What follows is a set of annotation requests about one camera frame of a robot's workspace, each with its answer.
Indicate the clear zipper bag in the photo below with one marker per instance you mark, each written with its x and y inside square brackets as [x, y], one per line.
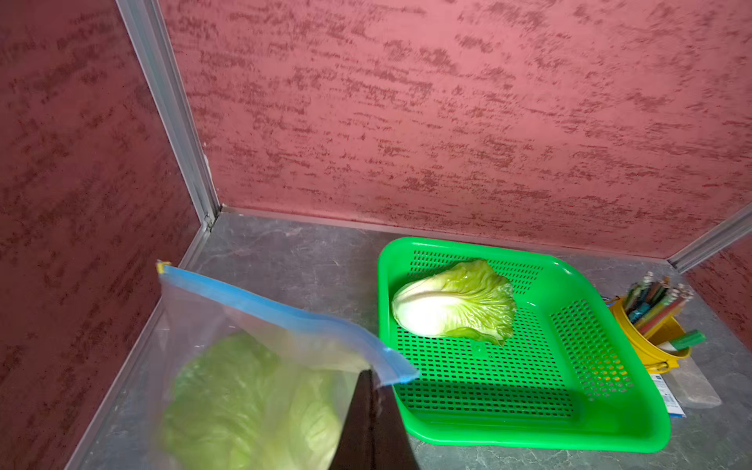
[200, 311]

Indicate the chinese cabbage back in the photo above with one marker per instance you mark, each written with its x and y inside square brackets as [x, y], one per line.
[468, 301]

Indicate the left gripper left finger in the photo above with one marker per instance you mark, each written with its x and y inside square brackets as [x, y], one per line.
[356, 449]

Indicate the chinese cabbage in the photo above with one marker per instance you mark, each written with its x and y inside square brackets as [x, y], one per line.
[239, 405]
[468, 301]

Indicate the white blue small box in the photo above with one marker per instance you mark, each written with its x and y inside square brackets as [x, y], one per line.
[671, 403]

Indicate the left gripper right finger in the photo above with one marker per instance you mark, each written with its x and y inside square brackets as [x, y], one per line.
[392, 448]

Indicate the yellow pencil cup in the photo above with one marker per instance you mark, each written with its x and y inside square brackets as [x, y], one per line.
[654, 359]

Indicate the green plastic basket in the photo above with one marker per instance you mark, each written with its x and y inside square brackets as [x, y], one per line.
[567, 379]

